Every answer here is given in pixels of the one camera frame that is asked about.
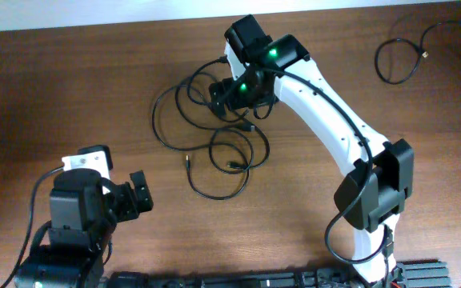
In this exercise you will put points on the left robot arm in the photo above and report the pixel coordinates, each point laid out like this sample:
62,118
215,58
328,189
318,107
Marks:
85,209

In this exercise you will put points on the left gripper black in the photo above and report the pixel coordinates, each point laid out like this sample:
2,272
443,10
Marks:
130,205

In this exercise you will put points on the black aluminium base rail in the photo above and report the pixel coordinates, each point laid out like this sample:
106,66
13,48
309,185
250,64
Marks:
404,275

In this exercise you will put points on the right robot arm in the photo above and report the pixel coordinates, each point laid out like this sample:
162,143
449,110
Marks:
378,174

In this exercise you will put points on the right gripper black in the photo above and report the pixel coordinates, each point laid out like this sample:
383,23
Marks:
230,85

